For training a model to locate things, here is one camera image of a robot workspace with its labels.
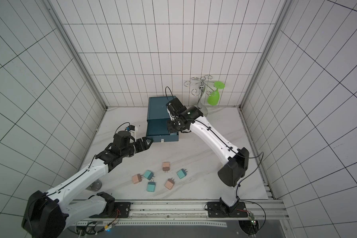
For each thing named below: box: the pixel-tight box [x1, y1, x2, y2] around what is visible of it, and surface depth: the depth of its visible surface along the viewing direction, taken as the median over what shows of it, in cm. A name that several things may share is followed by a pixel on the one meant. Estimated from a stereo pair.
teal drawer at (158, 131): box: [145, 118, 179, 143], surface depth 82 cm
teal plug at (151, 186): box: [146, 179, 157, 193], surface depth 82 cm
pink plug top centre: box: [162, 161, 171, 174], surface depth 88 cm
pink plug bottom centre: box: [164, 177, 176, 190], surface depth 82 cm
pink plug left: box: [131, 173, 144, 184], surface depth 84 cm
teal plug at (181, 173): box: [176, 168, 188, 179], surface depth 85 cm
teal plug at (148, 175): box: [143, 170, 156, 181], surface depth 85 cm
